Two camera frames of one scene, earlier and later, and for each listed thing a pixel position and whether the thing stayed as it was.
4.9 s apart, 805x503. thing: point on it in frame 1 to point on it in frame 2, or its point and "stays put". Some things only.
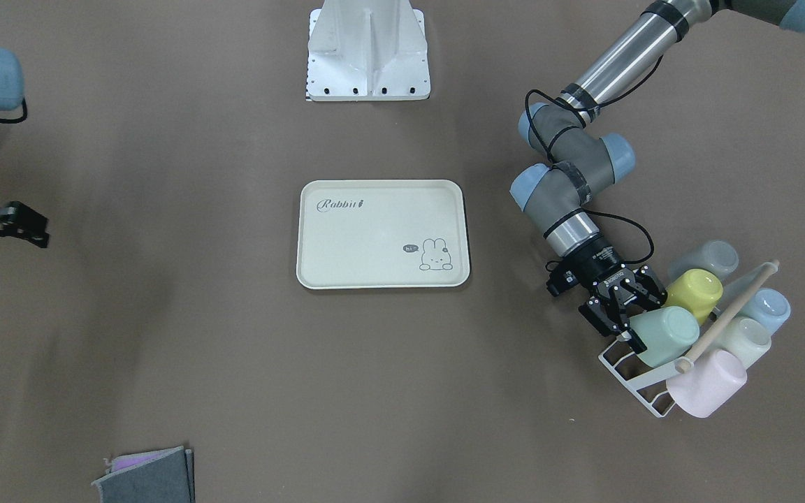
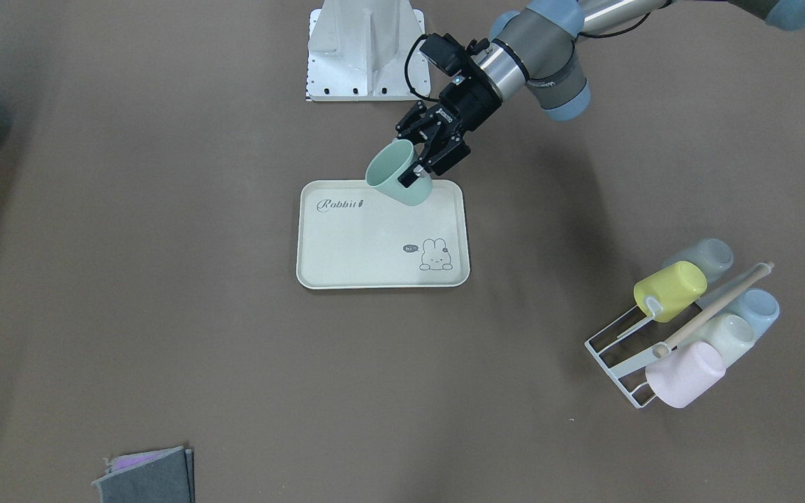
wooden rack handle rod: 685,364 to 663,350
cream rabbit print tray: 383,234 stays put
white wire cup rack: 632,384 to 624,348
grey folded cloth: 162,476 stays put
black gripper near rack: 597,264 to 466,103
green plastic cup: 666,332 to 389,162
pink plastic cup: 715,376 to 686,374
